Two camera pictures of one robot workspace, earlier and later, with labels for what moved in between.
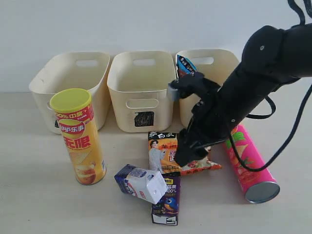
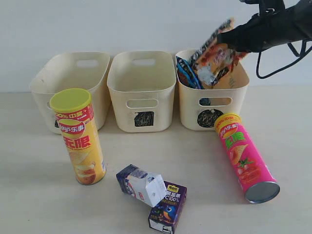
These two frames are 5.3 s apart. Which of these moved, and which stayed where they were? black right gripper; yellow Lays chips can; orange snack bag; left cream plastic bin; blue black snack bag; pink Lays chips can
Moved: black right gripper; orange snack bag
Stayed: pink Lays chips can; left cream plastic bin; yellow Lays chips can; blue black snack bag
